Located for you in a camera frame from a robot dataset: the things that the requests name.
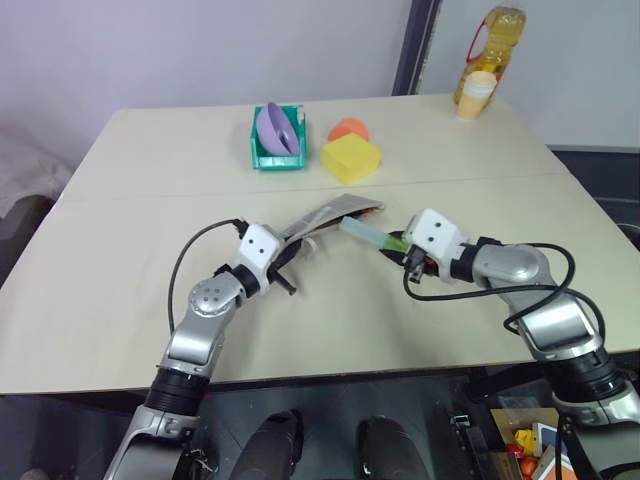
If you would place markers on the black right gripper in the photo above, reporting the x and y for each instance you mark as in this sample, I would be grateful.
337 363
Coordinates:
419 264

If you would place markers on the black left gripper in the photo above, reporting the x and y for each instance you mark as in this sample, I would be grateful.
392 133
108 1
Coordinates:
280 264

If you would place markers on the green highlighter with clear cap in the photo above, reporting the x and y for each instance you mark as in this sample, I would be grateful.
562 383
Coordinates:
367 234

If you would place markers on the grid pattern zip pouch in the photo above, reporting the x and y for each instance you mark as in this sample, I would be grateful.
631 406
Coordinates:
330 212

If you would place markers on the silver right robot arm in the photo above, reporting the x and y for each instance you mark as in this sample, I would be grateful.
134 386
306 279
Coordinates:
555 320

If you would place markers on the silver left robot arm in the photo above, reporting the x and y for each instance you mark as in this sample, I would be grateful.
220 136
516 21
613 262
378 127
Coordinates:
200 340

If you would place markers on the yellow sponge block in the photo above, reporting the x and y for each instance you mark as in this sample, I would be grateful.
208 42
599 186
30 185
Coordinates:
350 159

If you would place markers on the green plastic bin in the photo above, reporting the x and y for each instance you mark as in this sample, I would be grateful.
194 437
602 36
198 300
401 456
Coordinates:
265 155

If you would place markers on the purple plastic bowl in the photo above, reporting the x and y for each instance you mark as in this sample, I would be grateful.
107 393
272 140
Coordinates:
276 129

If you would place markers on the cream plastic cup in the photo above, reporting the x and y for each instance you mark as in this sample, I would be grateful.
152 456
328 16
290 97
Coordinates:
475 97

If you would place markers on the dark rounded shape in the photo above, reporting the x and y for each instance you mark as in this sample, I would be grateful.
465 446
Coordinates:
270 445
390 450

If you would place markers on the dark side cabinet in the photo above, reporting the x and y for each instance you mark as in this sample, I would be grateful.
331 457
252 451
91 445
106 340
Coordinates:
600 200

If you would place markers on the yellow cooking oil bottle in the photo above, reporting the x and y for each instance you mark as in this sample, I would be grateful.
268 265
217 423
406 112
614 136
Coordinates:
492 47

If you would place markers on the cardboard box with items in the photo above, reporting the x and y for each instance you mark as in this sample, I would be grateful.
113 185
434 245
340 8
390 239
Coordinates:
525 445

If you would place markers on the dark chair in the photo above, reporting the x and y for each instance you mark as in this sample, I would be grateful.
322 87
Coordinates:
22 235

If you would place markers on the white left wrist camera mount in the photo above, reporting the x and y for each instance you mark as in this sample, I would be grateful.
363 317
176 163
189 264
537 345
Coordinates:
259 245

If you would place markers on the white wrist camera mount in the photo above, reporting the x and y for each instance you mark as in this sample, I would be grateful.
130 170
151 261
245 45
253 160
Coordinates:
259 245
436 230

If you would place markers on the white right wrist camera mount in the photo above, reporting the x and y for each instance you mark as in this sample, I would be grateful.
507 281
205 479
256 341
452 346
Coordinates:
436 230

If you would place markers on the dark door frame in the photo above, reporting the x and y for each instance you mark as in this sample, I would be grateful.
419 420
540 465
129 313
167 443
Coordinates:
417 45

